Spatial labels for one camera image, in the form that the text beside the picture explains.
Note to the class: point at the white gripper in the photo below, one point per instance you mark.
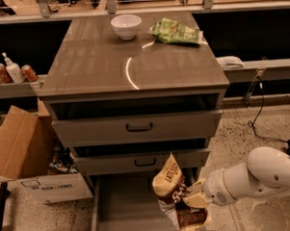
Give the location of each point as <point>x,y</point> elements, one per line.
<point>216,188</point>

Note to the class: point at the brown yellow chip bag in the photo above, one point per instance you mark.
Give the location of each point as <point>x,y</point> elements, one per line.
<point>170,188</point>

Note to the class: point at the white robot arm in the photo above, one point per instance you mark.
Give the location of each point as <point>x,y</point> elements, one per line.
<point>265,172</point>

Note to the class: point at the bottom drawer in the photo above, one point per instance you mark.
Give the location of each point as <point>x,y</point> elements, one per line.
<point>126,202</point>

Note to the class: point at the drawer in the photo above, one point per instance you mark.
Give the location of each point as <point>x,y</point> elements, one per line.
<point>137,128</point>
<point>126,202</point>
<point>139,162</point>

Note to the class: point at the top drawer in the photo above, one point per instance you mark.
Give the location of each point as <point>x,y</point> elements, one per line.
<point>137,128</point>

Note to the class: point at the middle drawer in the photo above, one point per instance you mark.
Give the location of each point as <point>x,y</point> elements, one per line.
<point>139,162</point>

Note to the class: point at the grey drawer cabinet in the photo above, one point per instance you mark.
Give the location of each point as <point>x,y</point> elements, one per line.
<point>97,74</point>

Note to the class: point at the green chip bag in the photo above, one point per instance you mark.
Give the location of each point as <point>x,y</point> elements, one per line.
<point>174,32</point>

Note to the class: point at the white folded cloth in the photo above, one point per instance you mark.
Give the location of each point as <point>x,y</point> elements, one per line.
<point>230,62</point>

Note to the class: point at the white cardboard box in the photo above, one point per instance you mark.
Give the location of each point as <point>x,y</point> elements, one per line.
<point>57,188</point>

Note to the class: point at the white bowl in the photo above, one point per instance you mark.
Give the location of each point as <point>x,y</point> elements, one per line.
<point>126,26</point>

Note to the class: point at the brown cardboard box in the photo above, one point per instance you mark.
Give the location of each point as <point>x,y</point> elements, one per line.
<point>25,145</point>

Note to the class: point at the black stand left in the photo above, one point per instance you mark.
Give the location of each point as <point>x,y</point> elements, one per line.
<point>4,192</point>

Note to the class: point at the red soda can right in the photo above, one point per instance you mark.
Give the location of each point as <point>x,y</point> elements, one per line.
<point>29,73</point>

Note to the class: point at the red soda can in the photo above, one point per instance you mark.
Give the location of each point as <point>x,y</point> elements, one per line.
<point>4,76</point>
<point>29,73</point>

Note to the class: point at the white pump bottle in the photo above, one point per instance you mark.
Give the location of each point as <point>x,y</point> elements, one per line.
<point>14,70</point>

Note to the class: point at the red soda can left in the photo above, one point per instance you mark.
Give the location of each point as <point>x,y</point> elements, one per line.
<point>4,76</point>

